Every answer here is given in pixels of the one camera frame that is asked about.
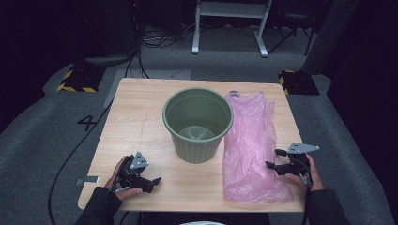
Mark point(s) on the person's left hand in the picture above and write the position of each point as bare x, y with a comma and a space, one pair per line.
125, 193

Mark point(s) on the grey tape strip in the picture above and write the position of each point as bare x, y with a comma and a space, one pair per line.
88, 179

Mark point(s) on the black yellow striped base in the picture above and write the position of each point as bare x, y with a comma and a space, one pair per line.
298, 82
81, 79

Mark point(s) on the green ribbed plastic bin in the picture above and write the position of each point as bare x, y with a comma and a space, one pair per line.
200, 146

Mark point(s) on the person's right hand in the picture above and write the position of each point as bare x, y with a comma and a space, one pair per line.
316, 179

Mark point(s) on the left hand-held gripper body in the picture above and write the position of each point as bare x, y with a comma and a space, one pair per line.
137, 161

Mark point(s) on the black folding stand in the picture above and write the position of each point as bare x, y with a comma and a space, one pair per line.
294, 25

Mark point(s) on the pink plastic bag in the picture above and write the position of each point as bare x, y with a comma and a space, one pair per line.
250, 146

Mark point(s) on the grey pillar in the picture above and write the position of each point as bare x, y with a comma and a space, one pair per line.
328, 37

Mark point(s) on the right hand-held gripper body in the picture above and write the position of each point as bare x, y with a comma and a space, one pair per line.
302, 147

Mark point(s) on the white metal stand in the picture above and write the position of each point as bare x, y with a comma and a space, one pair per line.
231, 9

